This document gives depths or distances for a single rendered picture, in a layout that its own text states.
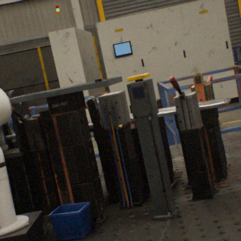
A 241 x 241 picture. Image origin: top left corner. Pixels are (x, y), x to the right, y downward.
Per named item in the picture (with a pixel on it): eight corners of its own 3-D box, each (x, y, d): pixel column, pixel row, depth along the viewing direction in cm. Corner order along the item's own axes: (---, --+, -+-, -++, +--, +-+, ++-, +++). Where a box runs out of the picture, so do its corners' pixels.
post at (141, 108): (180, 210, 170) (153, 78, 165) (175, 218, 163) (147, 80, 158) (157, 212, 173) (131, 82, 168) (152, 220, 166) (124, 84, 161)
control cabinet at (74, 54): (86, 120, 1240) (64, 17, 1212) (108, 116, 1235) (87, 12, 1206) (69, 136, 1003) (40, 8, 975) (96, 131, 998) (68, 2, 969)
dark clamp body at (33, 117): (77, 207, 200) (56, 110, 196) (63, 220, 188) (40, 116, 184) (52, 210, 204) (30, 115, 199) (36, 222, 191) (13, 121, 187)
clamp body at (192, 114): (220, 189, 184) (201, 90, 180) (216, 199, 174) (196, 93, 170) (193, 192, 188) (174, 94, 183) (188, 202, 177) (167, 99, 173)
